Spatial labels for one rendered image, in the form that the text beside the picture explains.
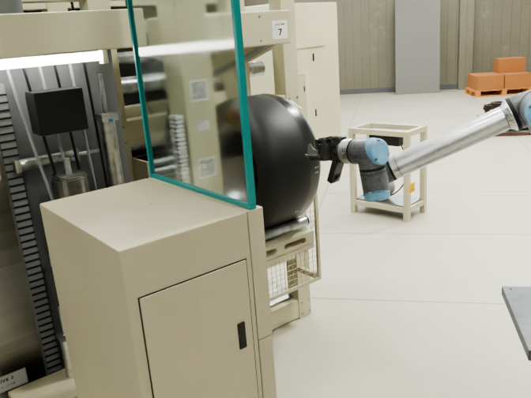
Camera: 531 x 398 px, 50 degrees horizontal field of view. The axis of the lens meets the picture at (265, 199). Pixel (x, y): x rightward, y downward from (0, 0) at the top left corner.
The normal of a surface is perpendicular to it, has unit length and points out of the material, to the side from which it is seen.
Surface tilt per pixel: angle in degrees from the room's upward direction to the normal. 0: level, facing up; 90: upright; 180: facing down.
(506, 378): 0
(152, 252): 90
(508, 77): 90
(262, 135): 63
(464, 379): 0
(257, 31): 90
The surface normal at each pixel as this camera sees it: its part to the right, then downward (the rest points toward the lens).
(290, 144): 0.55, -0.20
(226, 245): 0.62, 0.18
